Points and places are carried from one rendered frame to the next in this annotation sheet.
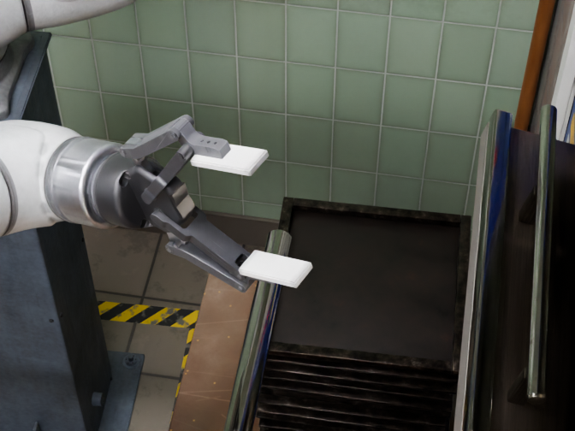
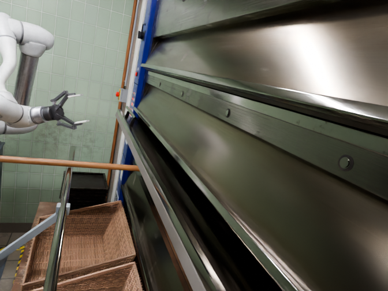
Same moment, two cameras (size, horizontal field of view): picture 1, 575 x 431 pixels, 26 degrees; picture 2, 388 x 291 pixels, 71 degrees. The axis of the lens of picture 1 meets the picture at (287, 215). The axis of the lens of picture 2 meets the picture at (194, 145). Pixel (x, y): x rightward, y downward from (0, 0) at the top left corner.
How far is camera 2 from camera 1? 1.02 m
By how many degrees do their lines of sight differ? 46
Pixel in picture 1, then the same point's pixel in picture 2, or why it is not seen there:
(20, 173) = (25, 108)
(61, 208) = (33, 115)
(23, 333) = not seen: outside the picture
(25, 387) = not seen: outside the picture
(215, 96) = (34, 185)
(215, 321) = (41, 211)
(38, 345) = not seen: outside the picture
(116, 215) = (48, 113)
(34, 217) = (26, 118)
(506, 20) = (104, 160)
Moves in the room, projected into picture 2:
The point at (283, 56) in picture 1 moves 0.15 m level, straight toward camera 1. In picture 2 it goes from (53, 172) to (55, 179)
